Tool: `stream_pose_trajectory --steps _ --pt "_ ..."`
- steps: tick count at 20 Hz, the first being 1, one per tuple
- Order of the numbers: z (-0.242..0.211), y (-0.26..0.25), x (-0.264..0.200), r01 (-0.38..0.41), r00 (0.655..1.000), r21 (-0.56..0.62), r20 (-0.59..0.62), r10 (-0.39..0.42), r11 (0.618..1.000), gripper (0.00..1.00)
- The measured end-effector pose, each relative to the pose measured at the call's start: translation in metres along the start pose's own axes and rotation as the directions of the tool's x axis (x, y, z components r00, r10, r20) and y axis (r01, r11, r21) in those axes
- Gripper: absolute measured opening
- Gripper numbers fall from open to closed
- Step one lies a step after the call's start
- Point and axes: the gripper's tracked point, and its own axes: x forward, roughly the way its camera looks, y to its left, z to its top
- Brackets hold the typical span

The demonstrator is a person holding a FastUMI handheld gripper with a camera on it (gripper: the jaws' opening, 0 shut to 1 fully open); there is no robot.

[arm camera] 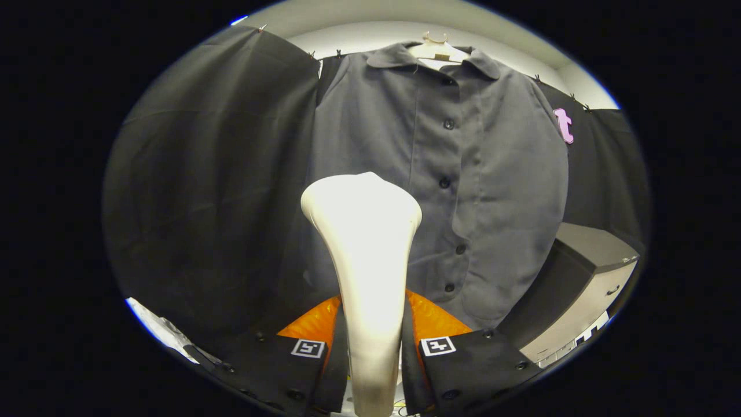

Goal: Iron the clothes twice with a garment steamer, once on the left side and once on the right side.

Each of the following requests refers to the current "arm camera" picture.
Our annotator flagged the white crumpled sheet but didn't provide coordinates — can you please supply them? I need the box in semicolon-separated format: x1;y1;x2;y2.
124;297;200;364

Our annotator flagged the cream garment hanger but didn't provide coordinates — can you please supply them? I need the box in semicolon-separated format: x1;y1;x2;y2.
407;32;471;71

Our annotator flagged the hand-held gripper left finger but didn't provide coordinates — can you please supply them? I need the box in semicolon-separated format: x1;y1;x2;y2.
208;295;352;417

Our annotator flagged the grey button shirt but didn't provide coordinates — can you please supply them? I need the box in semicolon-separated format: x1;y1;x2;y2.
289;42;570;331

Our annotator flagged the grey cabinet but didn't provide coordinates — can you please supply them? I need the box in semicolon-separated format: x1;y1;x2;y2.
498;223;640;368

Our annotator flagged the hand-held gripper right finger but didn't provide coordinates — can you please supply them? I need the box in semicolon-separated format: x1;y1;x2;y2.
401;290;542;417

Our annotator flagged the black backdrop cloth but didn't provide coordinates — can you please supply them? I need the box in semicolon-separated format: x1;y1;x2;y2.
103;24;652;360

